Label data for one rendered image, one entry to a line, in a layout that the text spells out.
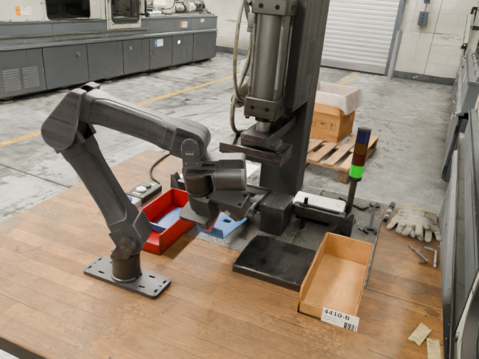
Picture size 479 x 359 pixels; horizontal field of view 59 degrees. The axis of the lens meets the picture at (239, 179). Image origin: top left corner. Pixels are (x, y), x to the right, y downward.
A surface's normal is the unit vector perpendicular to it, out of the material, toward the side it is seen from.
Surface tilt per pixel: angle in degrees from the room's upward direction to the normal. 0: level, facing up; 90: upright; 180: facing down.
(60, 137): 90
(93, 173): 89
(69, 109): 90
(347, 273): 0
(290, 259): 0
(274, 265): 0
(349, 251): 90
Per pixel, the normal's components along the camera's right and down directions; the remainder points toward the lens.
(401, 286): 0.07, -0.91
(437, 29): -0.44, 0.34
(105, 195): -0.04, 0.38
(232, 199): -0.07, -0.69
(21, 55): 0.89, 0.24
